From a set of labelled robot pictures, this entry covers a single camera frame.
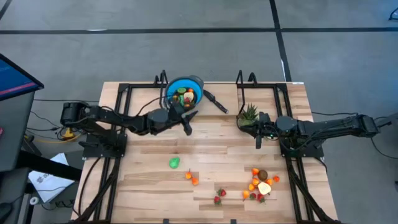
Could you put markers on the red toy strawberry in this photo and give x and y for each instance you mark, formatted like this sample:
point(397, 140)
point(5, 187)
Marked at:
point(222, 193)
point(260, 197)
point(253, 196)
point(217, 200)

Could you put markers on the yellow orange toy fruit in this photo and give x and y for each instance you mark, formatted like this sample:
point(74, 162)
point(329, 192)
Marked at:
point(251, 187)

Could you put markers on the brown toy kiwi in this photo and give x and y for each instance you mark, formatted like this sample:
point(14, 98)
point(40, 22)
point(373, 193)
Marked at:
point(262, 175)

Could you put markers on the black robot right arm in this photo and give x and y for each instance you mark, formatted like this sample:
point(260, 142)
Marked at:
point(326, 127)

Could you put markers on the white tape roll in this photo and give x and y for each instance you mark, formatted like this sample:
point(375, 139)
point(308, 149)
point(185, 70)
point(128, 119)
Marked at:
point(30, 200)

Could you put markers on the black aluminium rig frame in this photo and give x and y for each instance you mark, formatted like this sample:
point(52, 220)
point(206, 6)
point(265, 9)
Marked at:
point(140, 86)

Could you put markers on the white printed paper sheet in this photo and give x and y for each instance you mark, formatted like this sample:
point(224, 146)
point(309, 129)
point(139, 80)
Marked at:
point(49, 183)

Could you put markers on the black table edge clip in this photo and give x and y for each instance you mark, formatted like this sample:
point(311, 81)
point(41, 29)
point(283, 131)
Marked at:
point(166, 221)
point(233, 221)

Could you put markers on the red orange toy peach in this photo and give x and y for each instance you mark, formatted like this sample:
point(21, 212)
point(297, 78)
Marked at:
point(269, 182)
point(255, 171)
point(255, 181)
point(175, 97)
point(276, 179)

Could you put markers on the potted succulent plant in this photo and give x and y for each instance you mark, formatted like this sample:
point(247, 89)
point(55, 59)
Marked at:
point(250, 112)

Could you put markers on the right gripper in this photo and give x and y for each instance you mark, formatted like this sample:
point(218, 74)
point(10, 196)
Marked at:
point(265, 127)

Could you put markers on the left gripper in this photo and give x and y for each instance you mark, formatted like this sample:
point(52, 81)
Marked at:
point(178, 119)

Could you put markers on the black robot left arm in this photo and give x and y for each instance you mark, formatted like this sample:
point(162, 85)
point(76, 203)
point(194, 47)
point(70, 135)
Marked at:
point(124, 119)

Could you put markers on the orange yellow toy pear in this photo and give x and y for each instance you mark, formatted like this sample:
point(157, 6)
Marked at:
point(246, 195)
point(195, 181)
point(188, 175)

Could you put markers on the large computer monitor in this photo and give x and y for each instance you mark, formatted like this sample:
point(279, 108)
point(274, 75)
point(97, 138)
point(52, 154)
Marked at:
point(15, 77)

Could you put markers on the blue collapsible bowl grey rim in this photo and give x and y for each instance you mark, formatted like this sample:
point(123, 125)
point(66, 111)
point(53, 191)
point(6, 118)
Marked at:
point(180, 82)

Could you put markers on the green toy kiwi half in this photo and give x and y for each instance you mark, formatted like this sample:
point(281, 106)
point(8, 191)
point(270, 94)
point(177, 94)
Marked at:
point(182, 90)

